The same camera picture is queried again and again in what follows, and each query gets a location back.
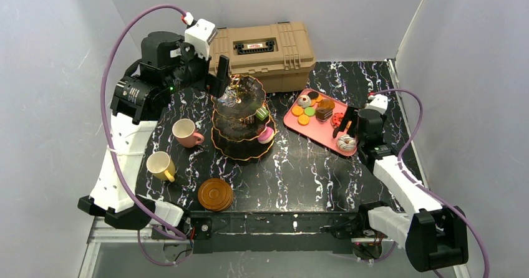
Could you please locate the grey powdered cake ball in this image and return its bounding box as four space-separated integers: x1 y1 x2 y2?
296 95 312 108

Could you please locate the brown bread bun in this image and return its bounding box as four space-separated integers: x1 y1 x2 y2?
317 98 335 110

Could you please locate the tan plastic toolbox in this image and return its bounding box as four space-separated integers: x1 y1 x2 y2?
209 21 316 93

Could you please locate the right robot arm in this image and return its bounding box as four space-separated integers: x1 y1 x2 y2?
333 106 468 272

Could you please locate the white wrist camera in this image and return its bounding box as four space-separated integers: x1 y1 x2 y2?
182 12 217 60
364 93 388 115

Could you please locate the pink mug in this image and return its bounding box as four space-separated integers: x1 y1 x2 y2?
172 118 205 148

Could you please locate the stack of wooden coasters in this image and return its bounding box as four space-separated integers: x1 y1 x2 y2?
198 178 234 212

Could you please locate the white cherry cake slice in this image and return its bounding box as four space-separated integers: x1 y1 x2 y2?
242 115 256 125

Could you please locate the black three tier cake stand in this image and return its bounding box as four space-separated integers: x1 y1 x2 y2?
211 75 276 161

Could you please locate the green macaron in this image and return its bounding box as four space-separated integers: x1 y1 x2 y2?
304 107 316 117

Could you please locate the pink serving tray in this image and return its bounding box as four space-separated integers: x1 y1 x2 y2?
283 100 357 156

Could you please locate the yellow dotted biscuit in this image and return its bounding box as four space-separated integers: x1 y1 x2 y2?
297 114 310 126
291 105 304 117

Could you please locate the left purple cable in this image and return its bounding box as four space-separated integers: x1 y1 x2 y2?
100 4 195 268

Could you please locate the chocolate layered cake slice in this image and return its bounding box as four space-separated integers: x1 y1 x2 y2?
315 107 333 122

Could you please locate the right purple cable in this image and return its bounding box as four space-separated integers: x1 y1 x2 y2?
351 89 490 278

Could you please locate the green layered cake slice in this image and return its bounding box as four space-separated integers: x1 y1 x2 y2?
255 105 269 120

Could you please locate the purple cable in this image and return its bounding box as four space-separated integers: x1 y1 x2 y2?
351 89 490 278
100 4 195 268

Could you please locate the red strawberry tart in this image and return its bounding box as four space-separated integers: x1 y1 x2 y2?
330 112 344 128

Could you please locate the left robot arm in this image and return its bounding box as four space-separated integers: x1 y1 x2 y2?
77 31 230 231

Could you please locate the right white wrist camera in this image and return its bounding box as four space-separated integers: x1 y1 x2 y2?
364 93 388 115

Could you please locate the white chocolate drizzled donut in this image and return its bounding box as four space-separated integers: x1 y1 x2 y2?
336 134 357 153

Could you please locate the black sandwich cookie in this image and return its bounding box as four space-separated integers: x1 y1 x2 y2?
307 91 319 100

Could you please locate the yellow mug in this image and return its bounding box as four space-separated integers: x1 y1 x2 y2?
146 151 176 183

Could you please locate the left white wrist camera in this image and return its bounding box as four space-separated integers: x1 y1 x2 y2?
182 12 217 60

